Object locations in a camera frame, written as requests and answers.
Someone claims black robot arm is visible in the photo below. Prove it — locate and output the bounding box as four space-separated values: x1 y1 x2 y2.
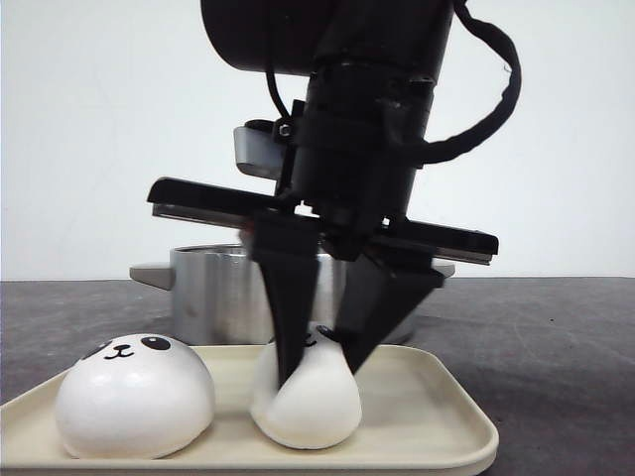
148 1 522 381

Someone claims panda bun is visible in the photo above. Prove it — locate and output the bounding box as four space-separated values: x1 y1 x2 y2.
55 333 215 458
250 321 362 449

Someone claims black sleeved cable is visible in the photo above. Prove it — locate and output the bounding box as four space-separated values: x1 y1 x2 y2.
411 0 523 168

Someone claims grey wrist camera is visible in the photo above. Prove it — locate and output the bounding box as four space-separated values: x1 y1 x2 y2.
233 119 294 180

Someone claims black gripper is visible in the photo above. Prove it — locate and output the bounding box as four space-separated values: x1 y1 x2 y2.
148 61 498 384

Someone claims cream plastic tray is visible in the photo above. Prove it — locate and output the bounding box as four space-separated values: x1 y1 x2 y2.
1 345 499 475

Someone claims stainless steel steamer pot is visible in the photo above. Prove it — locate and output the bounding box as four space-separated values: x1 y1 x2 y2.
128 243 455 345

